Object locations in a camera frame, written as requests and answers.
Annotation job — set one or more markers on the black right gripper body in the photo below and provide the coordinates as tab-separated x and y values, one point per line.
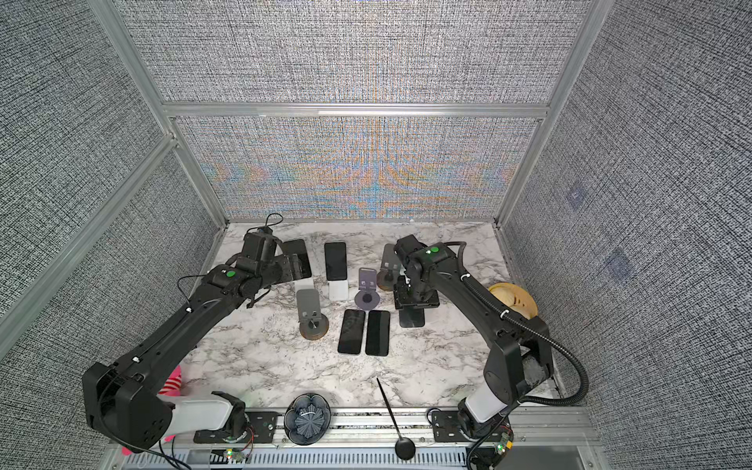
411	295

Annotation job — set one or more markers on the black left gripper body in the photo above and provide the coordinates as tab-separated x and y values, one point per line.
279	272

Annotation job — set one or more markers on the black phone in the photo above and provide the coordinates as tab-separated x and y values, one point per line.
411	318

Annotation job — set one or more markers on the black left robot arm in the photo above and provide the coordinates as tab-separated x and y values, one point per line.
123	401

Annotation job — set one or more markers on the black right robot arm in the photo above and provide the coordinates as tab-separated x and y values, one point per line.
519	360

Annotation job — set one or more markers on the white phone stand left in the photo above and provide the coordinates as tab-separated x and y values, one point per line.
304	284

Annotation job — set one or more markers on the white phone stand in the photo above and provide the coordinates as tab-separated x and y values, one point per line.
338	291
304	284

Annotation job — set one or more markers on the purple round phone stand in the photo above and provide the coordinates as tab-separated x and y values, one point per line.
367	297

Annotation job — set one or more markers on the teal phone on white stand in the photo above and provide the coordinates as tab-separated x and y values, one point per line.
336	264

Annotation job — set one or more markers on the white phone stand centre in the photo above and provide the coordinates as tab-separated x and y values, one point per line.
338	291

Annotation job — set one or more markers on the yellow bamboo steamer basket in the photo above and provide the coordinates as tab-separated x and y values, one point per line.
516	298

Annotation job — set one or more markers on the white pink plush toy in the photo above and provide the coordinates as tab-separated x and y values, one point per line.
171	388

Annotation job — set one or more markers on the dark patterned round bowl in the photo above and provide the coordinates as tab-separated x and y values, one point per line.
307	419

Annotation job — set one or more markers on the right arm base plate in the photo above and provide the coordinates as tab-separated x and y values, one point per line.
453	426

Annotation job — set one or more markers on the black long-handled spoon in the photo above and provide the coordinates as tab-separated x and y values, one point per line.
405	448

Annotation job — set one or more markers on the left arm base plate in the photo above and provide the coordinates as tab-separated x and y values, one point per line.
241	426

